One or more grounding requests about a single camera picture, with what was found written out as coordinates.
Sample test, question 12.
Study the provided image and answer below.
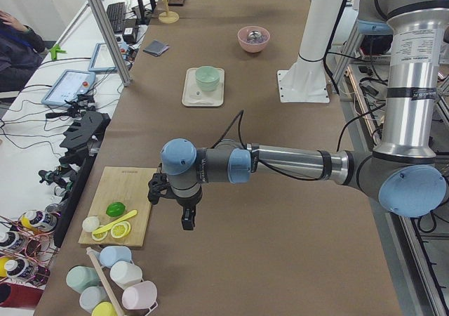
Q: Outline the blue teach pendant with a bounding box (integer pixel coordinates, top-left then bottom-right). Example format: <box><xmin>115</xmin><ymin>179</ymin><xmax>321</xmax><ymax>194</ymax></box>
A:
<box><xmin>41</xmin><ymin>70</ymin><xmax>96</xmax><ymax>107</ymax></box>
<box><xmin>88</xmin><ymin>43</ymin><xmax>116</xmax><ymax>73</ymax></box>

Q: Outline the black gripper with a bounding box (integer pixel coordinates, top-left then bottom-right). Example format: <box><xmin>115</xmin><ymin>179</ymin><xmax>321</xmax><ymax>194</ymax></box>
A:
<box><xmin>147</xmin><ymin>173</ymin><xmax>203</xmax><ymax>230</ymax></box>

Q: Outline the wooden cutting board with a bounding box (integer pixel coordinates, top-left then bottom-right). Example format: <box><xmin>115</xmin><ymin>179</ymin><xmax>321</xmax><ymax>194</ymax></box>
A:
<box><xmin>87</xmin><ymin>166</ymin><xmax>156</xmax><ymax>247</ymax></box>

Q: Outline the white garlic bulb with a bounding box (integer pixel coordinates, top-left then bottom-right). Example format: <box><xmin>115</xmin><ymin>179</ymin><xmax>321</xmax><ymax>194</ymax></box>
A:
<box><xmin>82</xmin><ymin>216</ymin><xmax>100</xmax><ymax>233</ymax></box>

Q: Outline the grey mug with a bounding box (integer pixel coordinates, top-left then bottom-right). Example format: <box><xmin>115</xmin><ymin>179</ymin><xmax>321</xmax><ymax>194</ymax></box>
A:
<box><xmin>79</xmin><ymin>287</ymin><xmax>107</xmax><ymax>314</ymax></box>

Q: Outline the green bowl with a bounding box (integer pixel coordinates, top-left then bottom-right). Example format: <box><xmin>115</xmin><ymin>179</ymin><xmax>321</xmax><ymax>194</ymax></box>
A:
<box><xmin>195</xmin><ymin>65</ymin><xmax>220</xmax><ymax>84</ymax></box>
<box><xmin>196</xmin><ymin>78</ymin><xmax>220</xmax><ymax>91</ymax></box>

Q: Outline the seated person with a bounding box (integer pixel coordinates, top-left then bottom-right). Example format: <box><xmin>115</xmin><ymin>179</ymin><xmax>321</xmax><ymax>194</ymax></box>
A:
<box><xmin>1</xmin><ymin>11</ymin><xmax>46</xmax><ymax>92</ymax></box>

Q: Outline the beige rabbit serving tray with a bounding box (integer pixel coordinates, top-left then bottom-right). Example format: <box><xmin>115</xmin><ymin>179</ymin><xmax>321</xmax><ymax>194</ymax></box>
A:
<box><xmin>182</xmin><ymin>67</ymin><xmax>225</xmax><ymax>107</ymax></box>

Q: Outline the wooden mug tree stand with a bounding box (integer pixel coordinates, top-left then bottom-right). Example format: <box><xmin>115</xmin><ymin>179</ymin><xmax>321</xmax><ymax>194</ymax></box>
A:
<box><xmin>159</xmin><ymin>0</ymin><xmax>179</xmax><ymax>24</ymax></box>

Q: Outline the yellow mug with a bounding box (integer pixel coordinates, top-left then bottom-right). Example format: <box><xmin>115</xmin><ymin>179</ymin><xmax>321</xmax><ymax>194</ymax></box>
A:
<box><xmin>91</xmin><ymin>301</ymin><xmax>118</xmax><ymax>316</ymax></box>

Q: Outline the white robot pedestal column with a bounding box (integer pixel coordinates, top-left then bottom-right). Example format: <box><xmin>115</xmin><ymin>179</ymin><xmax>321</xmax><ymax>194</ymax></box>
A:
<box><xmin>277</xmin><ymin>0</ymin><xmax>347</xmax><ymax>103</ymax></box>

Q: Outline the white mug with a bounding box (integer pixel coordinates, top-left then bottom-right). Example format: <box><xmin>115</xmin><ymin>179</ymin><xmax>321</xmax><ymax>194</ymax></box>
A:
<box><xmin>109</xmin><ymin>261</ymin><xmax>143</xmax><ymax>289</ymax></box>

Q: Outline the pink mug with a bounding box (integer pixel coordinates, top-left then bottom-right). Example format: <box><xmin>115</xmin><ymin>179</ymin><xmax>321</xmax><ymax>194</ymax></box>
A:
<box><xmin>121</xmin><ymin>280</ymin><xmax>159</xmax><ymax>310</ymax></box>

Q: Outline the lemon slice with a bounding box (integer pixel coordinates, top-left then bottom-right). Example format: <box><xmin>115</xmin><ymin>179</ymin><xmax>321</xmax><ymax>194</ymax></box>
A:
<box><xmin>110</xmin><ymin>220</ymin><xmax>131</xmax><ymax>239</ymax></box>
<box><xmin>91</xmin><ymin>231</ymin><xmax>108</xmax><ymax>242</ymax></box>

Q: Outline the white wire mug rack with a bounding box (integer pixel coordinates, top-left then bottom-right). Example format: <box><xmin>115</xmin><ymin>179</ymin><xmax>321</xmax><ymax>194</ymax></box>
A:
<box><xmin>129</xmin><ymin>256</ymin><xmax>159</xmax><ymax>312</ymax></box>

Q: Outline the metal ice scoop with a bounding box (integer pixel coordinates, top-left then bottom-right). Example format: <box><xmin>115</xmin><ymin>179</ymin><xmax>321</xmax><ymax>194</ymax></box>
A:
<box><xmin>246</xmin><ymin>29</ymin><xmax>267</xmax><ymax>44</ymax></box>

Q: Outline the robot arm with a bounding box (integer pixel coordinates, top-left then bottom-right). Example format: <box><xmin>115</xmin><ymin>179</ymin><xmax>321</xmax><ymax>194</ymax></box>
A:
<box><xmin>148</xmin><ymin>0</ymin><xmax>448</xmax><ymax>230</ymax></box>

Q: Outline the yellow plastic knife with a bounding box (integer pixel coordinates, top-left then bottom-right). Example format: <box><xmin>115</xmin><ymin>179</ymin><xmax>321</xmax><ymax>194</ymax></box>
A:
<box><xmin>93</xmin><ymin>209</ymin><xmax>138</xmax><ymax>234</ymax></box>

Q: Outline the green lime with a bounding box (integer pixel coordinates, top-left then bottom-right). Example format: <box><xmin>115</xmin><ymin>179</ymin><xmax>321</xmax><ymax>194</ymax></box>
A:
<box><xmin>105</xmin><ymin>202</ymin><xmax>126</xmax><ymax>217</ymax></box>

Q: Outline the pink bowl with ice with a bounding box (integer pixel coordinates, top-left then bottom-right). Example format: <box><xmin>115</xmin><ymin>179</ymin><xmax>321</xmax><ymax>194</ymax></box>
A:
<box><xmin>237</xmin><ymin>25</ymin><xmax>270</xmax><ymax>53</ymax></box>

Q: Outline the black keyboard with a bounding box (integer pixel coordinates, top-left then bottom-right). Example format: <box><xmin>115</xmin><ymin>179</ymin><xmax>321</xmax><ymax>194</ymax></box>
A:
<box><xmin>106</xmin><ymin>2</ymin><xmax>126</xmax><ymax>34</ymax></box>

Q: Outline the folded grey cloth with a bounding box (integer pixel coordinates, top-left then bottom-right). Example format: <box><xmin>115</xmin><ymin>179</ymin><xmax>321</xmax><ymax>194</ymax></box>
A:
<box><xmin>143</xmin><ymin>40</ymin><xmax>170</xmax><ymax>57</ymax></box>

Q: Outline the green mug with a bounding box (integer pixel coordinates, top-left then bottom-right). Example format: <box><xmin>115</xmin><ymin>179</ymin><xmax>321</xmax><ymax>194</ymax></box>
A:
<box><xmin>66</xmin><ymin>265</ymin><xmax>100</xmax><ymax>294</ymax></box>

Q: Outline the blue mug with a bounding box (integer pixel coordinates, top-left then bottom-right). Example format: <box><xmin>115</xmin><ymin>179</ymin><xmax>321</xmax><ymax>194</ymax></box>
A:
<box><xmin>99</xmin><ymin>246</ymin><xmax>133</xmax><ymax>268</ymax></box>

